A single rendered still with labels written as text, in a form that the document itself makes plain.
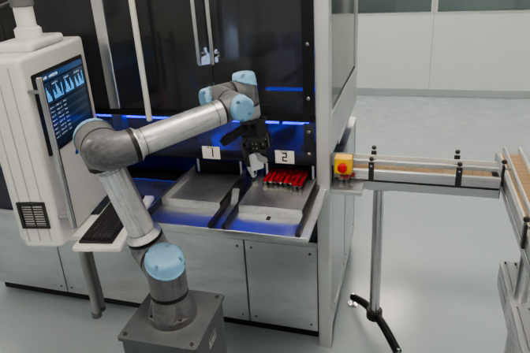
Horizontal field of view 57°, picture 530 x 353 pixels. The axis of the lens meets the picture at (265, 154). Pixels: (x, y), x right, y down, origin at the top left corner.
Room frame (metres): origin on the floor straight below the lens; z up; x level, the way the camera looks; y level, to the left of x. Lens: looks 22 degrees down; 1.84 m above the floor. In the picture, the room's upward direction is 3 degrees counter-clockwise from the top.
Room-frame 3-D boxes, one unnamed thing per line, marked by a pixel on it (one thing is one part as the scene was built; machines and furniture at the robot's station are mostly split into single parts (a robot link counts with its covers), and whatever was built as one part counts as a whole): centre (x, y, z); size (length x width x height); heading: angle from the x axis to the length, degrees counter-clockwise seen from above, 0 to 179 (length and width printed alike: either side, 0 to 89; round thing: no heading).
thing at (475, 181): (1.96, -0.65, 0.92); 0.69 x 0.16 x 0.16; 73
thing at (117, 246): (1.89, 0.70, 0.79); 0.45 x 0.28 x 0.03; 173
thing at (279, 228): (1.85, 0.13, 0.87); 0.70 x 0.48 x 0.02; 73
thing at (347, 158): (1.91, -0.33, 1.00); 0.08 x 0.07 x 0.07; 163
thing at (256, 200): (1.87, -0.06, 0.90); 0.34 x 0.26 x 0.04; 163
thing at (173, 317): (1.26, 0.32, 0.84); 0.15 x 0.15 x 0.10
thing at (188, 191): (1.97, 0.27, 0.90); 0.34 x 0.26 x 0.04; 163
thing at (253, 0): (1.99, -0.01, 1.51); 0.43 x 0.01 x 0.59; 73
